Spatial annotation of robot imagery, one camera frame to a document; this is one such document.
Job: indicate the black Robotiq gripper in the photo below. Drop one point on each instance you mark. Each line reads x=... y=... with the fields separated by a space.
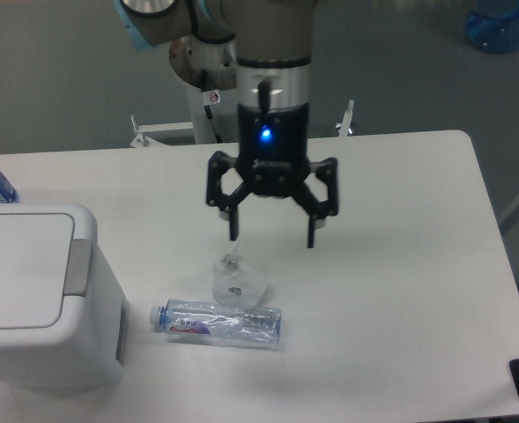
x=273 y=152

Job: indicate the white push-lid trash can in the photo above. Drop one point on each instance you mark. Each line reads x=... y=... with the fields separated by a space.
x=62 y=309

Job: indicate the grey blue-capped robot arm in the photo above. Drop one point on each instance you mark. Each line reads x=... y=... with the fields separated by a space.
x=262 y=50

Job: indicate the crumpled clear plastic bag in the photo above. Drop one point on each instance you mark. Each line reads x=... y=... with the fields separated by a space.
x=236 y=284

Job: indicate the clear crushed water bottle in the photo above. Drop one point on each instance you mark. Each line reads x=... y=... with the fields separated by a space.
x=210 y=323

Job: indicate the blue water jug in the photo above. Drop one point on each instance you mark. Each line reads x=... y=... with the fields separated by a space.
x=493 y=26

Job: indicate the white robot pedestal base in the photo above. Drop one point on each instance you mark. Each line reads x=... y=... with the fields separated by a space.
x=206 y=114

